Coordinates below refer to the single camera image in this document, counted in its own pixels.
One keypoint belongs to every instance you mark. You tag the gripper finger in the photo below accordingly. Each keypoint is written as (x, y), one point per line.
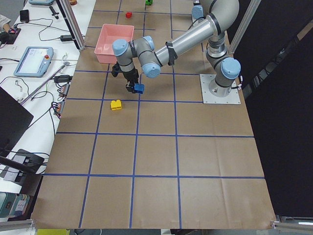
(130, 88)

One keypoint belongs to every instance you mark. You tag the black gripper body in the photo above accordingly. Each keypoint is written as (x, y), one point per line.
(130, 74)

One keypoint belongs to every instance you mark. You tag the blue toy block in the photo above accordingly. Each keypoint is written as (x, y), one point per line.
(139, 88)

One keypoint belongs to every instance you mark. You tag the green toy block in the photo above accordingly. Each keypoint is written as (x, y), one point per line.
(148, 2)

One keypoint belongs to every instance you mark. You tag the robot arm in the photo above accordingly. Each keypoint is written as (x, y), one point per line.
(218, 16)
(197, 10)

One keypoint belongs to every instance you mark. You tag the pink plastic box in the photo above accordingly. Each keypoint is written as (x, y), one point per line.
(108, 34)

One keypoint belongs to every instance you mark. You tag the person hand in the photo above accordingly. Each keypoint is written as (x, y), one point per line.
(4, 23)

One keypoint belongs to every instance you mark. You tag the yellow toy block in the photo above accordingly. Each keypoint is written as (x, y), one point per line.
(116, 105)

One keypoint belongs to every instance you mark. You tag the red toy block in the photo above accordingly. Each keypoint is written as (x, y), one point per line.
(128, 15)

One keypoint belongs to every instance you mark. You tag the metal rod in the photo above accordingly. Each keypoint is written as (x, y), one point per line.
(49, 78)

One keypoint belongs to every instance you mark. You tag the usb hub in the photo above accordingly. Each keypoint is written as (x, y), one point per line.
(58, 107)
(63, 91)

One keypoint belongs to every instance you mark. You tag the black power adapter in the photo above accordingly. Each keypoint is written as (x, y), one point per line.
(66, 38)

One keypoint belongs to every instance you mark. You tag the blue teach pendant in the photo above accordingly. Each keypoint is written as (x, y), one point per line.
(41, 2)
(34, 62)

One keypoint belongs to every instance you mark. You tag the black monitor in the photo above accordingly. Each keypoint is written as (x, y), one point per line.
(14, 121)

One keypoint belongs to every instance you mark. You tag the black monitor stand base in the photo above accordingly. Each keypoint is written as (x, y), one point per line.
(30, 160)

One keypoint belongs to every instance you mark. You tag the black smartphone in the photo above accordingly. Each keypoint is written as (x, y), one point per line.
(24, 16)

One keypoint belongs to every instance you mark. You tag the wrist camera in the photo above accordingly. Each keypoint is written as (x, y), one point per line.
(116, 70)

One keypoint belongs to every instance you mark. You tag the aluminium frame post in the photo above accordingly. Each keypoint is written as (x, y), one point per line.
(71, 22)

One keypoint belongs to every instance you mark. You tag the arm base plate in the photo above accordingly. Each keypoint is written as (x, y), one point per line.
(212, 93)

